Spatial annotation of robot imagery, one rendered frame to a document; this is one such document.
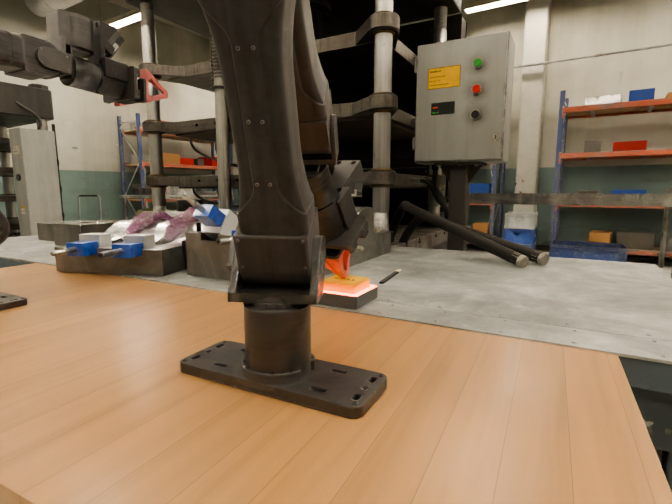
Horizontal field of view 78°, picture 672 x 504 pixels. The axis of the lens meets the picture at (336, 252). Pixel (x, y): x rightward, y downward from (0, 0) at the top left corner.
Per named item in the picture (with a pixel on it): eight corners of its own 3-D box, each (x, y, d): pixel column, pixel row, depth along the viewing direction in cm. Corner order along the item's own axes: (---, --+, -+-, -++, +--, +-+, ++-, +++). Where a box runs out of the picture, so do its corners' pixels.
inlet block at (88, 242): (64, 268, 80) (61, 240, 79) (42, 267, 81) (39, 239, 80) (113, 257, 93) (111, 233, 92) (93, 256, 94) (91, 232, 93)
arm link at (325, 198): (304, 191, 62) (288, 150, 57) (341, 184, 60) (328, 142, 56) (296, 220, 57) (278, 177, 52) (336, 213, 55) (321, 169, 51)
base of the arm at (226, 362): (221, 280, 47) (171, 293, 41) (391, 301, 38) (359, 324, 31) (224, 347, 48) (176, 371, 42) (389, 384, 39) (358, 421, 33)
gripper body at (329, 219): (312, 222, 66) (297, 184, 62) (370, 227, 62) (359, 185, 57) (293, 250, 62) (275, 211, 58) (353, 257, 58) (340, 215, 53)
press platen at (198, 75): (400, 68, 132) (402, 3, 129) (136, 106, 194) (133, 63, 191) (459, 110, 203) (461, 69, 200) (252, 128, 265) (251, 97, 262)
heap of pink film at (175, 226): (178, 240, 97) (176, 207, 96) (112, 239, 101) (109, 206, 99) (228, 230, 122) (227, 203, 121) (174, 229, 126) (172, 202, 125)
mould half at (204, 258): (288, 288, 75) (287, 213, 73) (187, 274, 88) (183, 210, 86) (390, 252, 119) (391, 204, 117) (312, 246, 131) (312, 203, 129)
